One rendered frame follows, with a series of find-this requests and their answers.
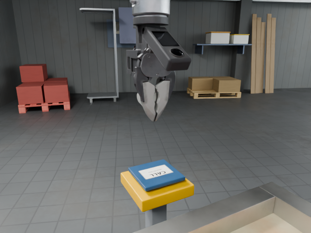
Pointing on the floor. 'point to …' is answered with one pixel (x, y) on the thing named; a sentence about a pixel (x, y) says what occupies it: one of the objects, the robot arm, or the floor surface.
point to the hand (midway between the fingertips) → (155, 116)
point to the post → (156, 197)
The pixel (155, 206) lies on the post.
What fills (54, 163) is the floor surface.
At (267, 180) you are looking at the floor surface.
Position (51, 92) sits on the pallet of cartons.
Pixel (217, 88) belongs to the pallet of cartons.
